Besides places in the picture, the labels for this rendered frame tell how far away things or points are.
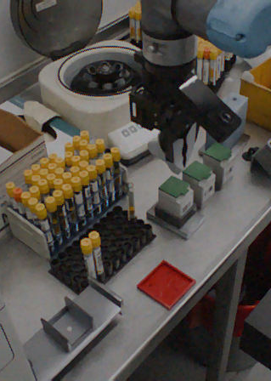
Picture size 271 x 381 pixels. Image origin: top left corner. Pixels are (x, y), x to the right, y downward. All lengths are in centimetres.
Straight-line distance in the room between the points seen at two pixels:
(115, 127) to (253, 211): 31
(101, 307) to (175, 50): 38
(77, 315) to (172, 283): 17
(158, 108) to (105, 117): 28
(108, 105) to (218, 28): 47
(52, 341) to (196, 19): 47
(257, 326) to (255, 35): 38
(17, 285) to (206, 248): 32
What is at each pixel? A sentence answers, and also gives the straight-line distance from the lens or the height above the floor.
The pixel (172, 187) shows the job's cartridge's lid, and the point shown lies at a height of 96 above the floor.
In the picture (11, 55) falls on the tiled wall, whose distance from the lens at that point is 127.
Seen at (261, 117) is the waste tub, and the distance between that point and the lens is 114.
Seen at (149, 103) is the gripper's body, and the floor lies 114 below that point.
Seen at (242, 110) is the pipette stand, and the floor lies 96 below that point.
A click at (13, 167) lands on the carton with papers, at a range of 89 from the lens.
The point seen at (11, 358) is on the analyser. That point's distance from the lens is 62.
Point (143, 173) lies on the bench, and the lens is 103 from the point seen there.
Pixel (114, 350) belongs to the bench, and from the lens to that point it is 79.
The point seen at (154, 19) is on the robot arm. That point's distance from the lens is 68.
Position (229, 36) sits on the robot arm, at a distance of 58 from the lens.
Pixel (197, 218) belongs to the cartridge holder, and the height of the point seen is 89.
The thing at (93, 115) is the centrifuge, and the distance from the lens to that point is 101.
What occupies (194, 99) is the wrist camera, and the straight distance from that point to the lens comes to 73.
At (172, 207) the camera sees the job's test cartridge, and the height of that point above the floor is 93.
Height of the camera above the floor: 157
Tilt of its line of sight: 44 degrees down
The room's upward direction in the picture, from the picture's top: 4 degrees counter-clockwise
